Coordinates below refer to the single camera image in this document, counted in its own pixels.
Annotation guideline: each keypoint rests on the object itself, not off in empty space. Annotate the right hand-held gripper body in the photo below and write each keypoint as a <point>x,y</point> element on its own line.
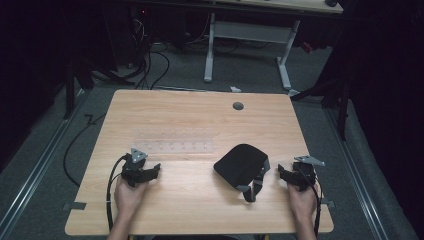
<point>304,171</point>

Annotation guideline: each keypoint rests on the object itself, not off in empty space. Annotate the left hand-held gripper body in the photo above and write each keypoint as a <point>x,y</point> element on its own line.
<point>134,166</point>

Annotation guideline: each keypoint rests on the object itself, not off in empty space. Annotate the person's right hand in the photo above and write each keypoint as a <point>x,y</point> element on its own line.
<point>302,201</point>

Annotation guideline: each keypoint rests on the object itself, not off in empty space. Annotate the person's left hand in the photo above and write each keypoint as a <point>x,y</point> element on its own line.
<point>128,198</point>

